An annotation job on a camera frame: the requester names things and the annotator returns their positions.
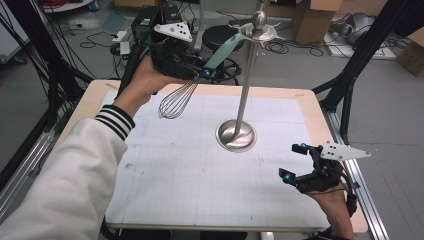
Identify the grey metal pole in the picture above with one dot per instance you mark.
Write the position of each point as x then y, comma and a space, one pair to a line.
200, 23

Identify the person's right hand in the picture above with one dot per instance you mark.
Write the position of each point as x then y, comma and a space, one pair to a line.
331, 203

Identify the black computer tower green label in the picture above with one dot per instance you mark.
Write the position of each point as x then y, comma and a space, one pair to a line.
145, 20

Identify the steel utensil stand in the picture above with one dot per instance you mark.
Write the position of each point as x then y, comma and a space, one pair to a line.
245, 90

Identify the white power adapter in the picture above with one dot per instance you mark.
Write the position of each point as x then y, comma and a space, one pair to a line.
124, 48

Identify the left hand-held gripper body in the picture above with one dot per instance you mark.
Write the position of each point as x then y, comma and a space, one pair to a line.
170, 58

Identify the open cardboard box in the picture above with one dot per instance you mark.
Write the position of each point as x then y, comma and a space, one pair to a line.
133, 2

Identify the aluminium rail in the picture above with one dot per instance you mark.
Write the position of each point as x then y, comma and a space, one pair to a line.
20, 173
361, 186

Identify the tall cardboard box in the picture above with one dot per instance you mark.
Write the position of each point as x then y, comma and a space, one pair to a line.
316, 23

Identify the white grid paper mat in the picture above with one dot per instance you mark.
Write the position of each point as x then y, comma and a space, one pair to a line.
186, 173

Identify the person's left hand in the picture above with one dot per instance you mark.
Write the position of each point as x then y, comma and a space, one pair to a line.
143, 83

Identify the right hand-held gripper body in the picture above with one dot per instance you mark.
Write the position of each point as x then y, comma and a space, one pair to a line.
325, 173

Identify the small cardboard box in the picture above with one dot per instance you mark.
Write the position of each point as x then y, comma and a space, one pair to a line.
411, 53

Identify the black metal frame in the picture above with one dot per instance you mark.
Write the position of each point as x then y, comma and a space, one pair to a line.
363, 53
50, 66

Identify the white flat board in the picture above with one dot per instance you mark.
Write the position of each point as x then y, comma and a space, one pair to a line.
363, 43

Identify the black round stool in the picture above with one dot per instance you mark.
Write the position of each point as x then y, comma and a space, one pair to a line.
220, 36

